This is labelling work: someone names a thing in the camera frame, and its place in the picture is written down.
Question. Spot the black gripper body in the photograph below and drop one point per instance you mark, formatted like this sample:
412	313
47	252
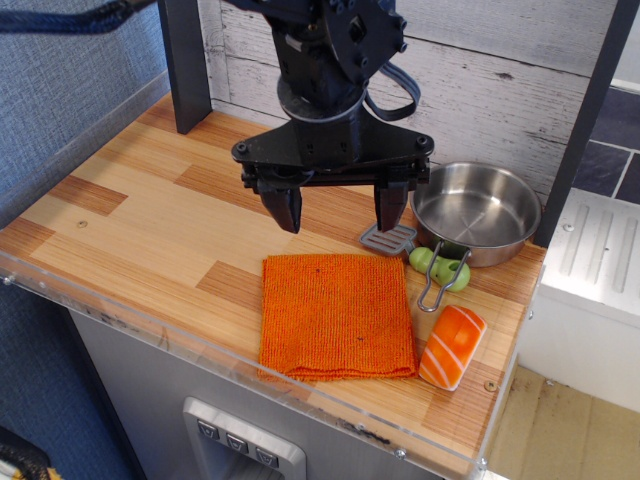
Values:
356	149

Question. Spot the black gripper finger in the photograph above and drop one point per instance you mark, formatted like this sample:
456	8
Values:
283	204
390	203

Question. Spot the stainless steel pot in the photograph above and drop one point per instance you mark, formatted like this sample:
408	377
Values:
473	212

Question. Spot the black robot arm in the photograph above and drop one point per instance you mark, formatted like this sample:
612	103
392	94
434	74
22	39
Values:
343	98

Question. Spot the grey green toy spatula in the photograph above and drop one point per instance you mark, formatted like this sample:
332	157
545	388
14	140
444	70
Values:
401	240

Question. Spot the orange folded cloth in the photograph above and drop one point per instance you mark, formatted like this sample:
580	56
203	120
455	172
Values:
329	317

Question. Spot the toy salmon sushi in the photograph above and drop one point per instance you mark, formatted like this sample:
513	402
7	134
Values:
451	345

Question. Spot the silver dispenser button panel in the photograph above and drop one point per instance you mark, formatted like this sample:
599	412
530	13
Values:
240	442

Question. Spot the white ribbed appliance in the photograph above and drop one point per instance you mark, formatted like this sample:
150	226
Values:
583	324

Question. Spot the clear acrylic table guard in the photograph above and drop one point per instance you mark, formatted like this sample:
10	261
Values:
155	248

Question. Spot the yellow black object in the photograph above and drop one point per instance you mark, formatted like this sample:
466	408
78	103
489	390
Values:
26	464

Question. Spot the dark grey left post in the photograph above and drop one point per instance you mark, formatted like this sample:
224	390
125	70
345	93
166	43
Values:
186	62

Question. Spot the dark grey post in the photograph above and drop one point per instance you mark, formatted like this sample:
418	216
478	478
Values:
607	61
186	62

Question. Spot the dark grey right post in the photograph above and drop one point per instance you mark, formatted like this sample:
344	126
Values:
607	61

